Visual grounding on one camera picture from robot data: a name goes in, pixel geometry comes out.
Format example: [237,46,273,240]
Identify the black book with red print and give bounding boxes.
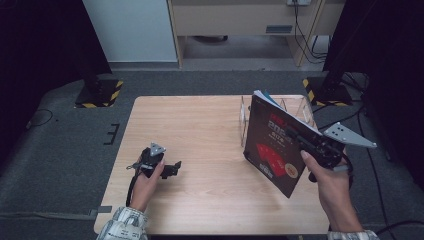
[242,89,324,200]

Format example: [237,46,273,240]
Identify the person's right hand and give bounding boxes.
[299,149,365,233]

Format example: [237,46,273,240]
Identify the dark curtain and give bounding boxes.
[0,0,113,168]
[321,0,424,191]

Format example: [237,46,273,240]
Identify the black hanging cables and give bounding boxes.
[292,2,330,65]

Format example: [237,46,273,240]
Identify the left hand-held gripper black cable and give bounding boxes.
[125,162,142,208]

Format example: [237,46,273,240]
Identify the white cabinet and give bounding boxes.
[81,0,179,64]

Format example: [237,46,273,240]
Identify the striped black stand base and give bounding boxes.
[74,78,125,109]
[301,76,354,108]

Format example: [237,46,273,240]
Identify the thin black floor cable loop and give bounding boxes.
[26,108,55,131]

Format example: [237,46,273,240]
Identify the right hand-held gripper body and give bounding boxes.
[299,121,379,184]

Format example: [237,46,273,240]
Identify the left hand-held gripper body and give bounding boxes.
[125,142,167,178]

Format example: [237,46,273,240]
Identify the right hand-held gripper black cable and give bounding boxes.
[342,155,356,192]

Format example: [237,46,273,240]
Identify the long black floor cable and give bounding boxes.
[357,106,392,240]

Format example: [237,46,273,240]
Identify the grey label plate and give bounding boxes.
[265,24,294,35]

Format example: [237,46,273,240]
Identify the light wooden desk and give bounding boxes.
[167,0,346,70]

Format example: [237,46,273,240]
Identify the hand-held gripper black cable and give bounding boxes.
[125,162,142,208]
[342,155,356,192]

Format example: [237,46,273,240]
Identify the thick black floor cable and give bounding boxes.
[376,218,424,236]

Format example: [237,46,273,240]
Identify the blue cable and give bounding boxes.
[310,34,326,56]

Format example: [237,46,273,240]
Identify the person's left hand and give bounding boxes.
[128,158,166,213]

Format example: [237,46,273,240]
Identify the clear acrylic file rack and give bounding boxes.
[238,95,318,149]

